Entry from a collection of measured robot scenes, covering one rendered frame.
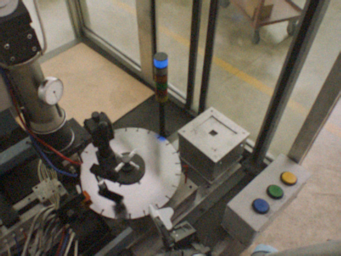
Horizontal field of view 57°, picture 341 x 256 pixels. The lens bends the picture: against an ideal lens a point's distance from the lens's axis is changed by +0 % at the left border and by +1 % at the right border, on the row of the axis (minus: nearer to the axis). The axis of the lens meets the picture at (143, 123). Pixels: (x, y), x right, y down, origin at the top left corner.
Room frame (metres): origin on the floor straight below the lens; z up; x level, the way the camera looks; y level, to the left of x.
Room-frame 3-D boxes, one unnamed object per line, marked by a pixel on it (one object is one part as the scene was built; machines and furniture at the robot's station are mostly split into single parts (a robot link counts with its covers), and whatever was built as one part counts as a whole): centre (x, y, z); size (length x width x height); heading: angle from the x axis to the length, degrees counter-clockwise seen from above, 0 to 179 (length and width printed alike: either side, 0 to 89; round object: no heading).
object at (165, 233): (0.32, -0.03, 0.97); 0.09 x 0.02 x 0.05; 23
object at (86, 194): (0.42, 0.22, 0.95); 0.10 x 0.03 x 0.07; 126
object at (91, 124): (0.47, 0.10, 1.17); 0.06 x 0.05 x 0.20; 117
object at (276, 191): (0.44, -0.38, 0.90); 0.04 x 0.04 x 0.02
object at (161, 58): (0.80, -0.07, 1.14); 0.05 x 0.04 x 0.03; 36
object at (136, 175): (0.53, 0.06, 0.96); 0.11 x 0.11 x 0.03
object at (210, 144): (0.68, -0.24, 0.82); 0.18 x 0.18 x 0.15; 36
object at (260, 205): (0.39, -0.32, 0.90); 0.04 x 0.04 x 0.02
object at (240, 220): (0.45, -0.37, 0.82); 0.28 x 0.11 x 0.15; 126
